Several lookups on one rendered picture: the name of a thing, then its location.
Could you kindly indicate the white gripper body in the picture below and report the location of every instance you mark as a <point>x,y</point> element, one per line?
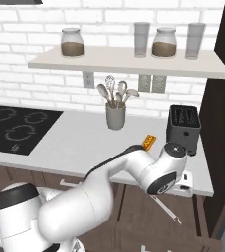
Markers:
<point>188,177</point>

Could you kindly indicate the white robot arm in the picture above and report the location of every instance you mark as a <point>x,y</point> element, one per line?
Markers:
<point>84,210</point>

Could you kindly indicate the brown wooden drawer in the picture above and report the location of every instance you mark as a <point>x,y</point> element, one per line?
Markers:
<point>143,216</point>

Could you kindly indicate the brown drawer front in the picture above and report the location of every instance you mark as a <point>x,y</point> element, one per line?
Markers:
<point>51,182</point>

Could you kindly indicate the black toaster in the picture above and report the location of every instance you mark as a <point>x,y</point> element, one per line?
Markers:
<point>182,129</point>

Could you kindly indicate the orange waffle piece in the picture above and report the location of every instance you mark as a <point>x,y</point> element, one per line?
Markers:
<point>149,141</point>

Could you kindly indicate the tall dark brown cabinet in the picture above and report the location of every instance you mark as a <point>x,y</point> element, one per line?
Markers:
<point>220,114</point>

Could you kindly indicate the grey utensil pot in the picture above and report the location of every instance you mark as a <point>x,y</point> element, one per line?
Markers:
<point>115,118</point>

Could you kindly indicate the grey ladle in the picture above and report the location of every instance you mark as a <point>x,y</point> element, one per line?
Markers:
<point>132,92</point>

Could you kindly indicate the grey slotted spatula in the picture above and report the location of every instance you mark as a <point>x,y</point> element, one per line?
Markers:
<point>122,86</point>

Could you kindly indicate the grey spoon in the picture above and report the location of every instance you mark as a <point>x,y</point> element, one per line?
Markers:
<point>103,90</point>

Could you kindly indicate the grey whisk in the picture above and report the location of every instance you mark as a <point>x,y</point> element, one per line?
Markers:
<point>110,82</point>

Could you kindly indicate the glass jar with brown filling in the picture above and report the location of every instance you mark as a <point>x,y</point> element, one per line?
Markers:
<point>72,42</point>
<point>164,43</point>

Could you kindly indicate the clear drinking glass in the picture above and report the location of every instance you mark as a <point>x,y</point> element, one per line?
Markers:
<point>141,39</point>
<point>195,41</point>

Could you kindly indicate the black hob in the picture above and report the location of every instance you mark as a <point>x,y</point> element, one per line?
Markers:
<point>15,129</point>

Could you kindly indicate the brown cupboard front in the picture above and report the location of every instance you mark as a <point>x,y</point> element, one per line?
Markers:
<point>6,177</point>

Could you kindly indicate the dark extractor hood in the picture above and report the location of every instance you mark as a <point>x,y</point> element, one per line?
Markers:
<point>12,1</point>

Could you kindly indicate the grey wall socket plate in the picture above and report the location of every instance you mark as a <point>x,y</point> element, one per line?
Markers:
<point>144,83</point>
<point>158,84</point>

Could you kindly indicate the white wall shelf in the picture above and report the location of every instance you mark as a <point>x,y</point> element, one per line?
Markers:
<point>123,62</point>

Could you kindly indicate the single wall socket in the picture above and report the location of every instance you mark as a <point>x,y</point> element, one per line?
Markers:
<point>88,79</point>

